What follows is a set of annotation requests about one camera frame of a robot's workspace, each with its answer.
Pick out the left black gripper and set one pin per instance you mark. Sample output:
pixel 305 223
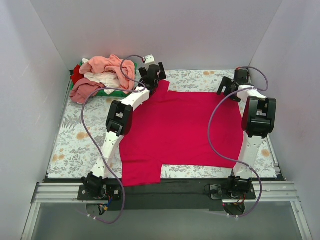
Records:
pixel 152 72

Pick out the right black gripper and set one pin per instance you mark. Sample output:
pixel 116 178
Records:
pixel 225 85

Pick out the magenta t shirt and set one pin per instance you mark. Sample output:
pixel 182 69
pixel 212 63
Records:
pixel 180 128

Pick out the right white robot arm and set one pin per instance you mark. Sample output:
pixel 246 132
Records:
pixel 258 121

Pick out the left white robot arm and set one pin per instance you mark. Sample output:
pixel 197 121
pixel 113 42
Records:
pixel 118 124

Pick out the salmon pink t shirt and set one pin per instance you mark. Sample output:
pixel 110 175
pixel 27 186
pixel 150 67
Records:
pixel 125 69

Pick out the white t shirt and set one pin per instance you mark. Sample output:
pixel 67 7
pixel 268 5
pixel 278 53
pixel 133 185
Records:
pixel 109 79

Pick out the green plastic basket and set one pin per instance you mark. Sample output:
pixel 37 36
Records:
pixel 101 93

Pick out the red t shirt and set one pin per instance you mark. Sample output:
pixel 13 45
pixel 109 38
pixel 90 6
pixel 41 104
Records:
pixel 76 76

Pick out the floral patterned table mat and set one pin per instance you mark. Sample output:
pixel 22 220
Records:
pixel 75 153

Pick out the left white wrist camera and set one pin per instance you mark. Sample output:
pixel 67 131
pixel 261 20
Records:
pixel 149 60

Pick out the aluminium frame rail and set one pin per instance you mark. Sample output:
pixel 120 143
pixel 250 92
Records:
pixel 56 214

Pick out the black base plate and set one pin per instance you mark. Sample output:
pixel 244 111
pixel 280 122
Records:
pixel 169 194

